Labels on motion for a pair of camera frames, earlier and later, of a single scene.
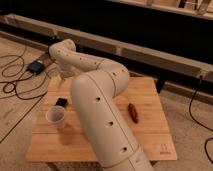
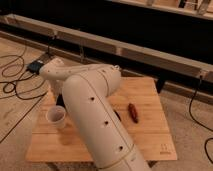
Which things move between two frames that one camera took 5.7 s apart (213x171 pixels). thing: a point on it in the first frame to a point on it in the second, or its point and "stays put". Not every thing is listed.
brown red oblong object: x=133 y=113 stays put
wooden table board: x=69 y=142 stays put
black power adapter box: x=35 y=67 stays put
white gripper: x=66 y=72 to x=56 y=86
